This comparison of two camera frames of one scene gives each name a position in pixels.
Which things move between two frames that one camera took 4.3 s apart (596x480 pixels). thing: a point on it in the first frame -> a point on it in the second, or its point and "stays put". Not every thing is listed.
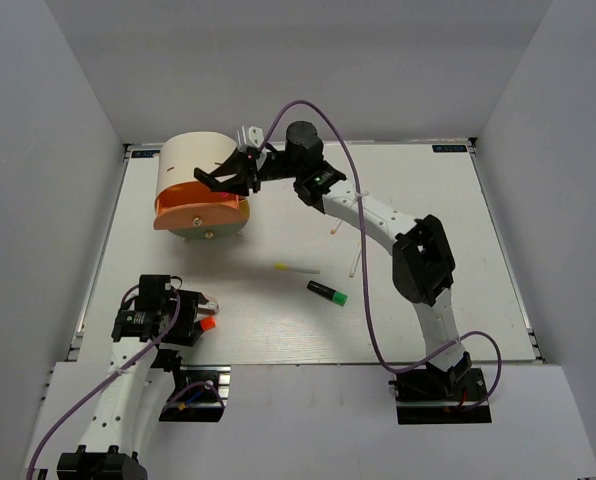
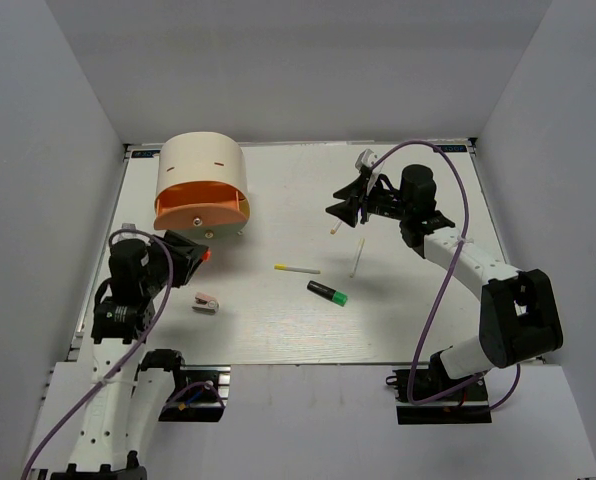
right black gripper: [250, 174] -> [348, 210]
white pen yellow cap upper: [333, 230] stays put
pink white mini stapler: [211, 306] stays put
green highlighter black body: [332, 295] stays put
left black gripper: [186, 334] -> [187, 257]
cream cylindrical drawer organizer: [180, 155] stays put
